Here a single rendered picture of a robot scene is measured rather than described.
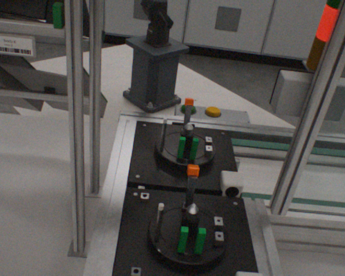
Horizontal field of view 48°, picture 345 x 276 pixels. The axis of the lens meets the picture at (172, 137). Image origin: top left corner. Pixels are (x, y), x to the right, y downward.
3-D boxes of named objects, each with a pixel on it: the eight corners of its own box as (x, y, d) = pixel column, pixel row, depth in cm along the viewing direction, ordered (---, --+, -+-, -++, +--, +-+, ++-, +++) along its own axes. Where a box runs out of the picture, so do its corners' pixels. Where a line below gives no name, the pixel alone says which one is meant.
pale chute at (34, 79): (52, 108, 96) (57, 91, 97) (103, 118, 95) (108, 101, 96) (-3, 64, 69) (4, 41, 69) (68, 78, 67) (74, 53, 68)
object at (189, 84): (139, 47, 177) (139, 41, 176) (309, 143, 126) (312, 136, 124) (-19, 80, 135) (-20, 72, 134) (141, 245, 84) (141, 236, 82)
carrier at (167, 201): (126, 194, 79) (129, 144, 72) (241, 205, 81) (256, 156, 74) (108, 302, 59) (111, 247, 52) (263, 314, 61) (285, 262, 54)
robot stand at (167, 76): (154, 85, 141) (160, 32, 129) (182, 103, 132) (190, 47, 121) (121, 95, 132) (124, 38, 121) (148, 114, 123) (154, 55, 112)
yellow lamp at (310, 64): (302, 59, 67) (311, 32, 64) (330, 63, 67) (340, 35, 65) (310, 72, 63) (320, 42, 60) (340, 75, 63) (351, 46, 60)
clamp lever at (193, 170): (182, 202, 72) (187, 163, 71) (193, 203, 72) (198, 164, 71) (184, 210, 69) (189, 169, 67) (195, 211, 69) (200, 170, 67)
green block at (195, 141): (189, 156, 86) (193, 137, 83) (195, 156, 86) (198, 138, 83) (189, 159, 85) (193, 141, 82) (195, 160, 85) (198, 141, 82)
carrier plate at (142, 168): (136, 126, 100) (137, 120, 99) (228, 136, 102) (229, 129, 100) (126, 189, 80) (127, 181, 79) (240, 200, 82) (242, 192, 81)
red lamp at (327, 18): (311, 32, 64) (321, 1, 61) (340, 35, 64) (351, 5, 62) (321, 42, 60) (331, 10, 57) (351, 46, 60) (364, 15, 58)
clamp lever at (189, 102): (181, 128, 93) (185, 97, 92) (189, 129, 94) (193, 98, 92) (182, 131, 90) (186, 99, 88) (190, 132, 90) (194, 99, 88)
